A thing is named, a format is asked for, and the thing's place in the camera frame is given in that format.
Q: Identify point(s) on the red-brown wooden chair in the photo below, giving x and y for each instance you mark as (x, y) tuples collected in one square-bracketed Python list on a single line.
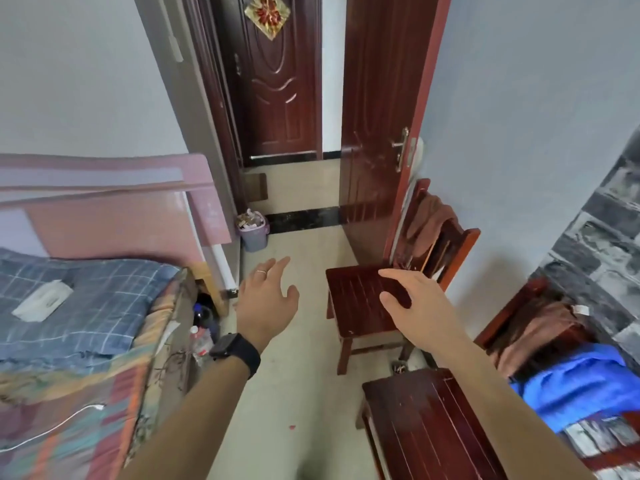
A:
[(360, 299), (425, 424)]

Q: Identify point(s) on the pink bed headboard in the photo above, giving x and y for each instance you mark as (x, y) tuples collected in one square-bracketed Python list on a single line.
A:
[(115, 209)]

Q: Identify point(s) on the grey brick patterned cover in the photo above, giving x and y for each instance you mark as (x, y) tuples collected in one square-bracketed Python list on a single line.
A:
[(600, 244)]

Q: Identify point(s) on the blue garment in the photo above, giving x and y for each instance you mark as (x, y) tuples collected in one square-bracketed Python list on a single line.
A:
[(585, 382)]

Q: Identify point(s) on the black wrist watch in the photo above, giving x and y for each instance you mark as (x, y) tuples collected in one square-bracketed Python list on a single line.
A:
[(237, 352)]

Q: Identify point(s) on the person's left thumb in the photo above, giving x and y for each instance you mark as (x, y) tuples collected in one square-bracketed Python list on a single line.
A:
[(294, 297)]

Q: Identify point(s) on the clear plastic bottle red label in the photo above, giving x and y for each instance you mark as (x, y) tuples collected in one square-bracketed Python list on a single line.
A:
[(201, 342)]

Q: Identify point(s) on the lavender trash bin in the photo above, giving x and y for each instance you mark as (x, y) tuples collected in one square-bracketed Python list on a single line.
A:
[(254, 233)]

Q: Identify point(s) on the person's right forearm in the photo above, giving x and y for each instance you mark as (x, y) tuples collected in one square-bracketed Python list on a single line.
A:
[(505, 414)]

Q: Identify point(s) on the blue plaid bed sheet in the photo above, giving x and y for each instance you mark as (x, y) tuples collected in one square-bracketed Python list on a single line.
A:
[(85, 304)]

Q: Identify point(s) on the person's right hand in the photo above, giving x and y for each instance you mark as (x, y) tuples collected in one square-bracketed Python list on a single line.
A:
[(425, 314)]

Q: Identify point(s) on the white tissue packet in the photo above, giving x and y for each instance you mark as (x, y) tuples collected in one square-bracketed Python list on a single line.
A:
[(42, 299)]

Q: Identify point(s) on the red-brown closed door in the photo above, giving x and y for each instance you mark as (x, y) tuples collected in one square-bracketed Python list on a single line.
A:
[(277, 79)]

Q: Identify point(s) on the red gold door decoration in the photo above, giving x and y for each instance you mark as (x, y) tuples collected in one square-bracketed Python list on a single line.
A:
[(267, 13)]

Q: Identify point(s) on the person's left hand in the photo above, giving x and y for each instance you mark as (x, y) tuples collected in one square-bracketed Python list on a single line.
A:
[(262, 309)]

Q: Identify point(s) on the red-brown open door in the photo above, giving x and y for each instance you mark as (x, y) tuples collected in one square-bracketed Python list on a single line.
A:
[(385, 124)]

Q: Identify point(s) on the person's left forearm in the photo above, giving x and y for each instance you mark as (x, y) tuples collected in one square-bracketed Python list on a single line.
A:
[(195, 424)]

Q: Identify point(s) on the colourful floral mattress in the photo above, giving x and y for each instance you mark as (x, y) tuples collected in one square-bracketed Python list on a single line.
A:
[(100, 394)]

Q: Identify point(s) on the dark plastic bottle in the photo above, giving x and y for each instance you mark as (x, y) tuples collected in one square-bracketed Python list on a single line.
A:
[(205, 314)]

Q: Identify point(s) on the brown cloth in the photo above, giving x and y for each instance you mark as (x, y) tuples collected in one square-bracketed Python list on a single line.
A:
[(425, 224), (540, 329)]

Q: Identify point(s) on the person's right thumb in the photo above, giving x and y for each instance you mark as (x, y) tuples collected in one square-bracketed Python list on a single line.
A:
[(390, 300)]

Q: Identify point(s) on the red-brown door frame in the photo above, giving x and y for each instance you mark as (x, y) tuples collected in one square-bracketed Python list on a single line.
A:
[(220, 104)]

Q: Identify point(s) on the light wooden bedside stand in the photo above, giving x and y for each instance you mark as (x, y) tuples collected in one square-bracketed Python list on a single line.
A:
[(212, 284)]

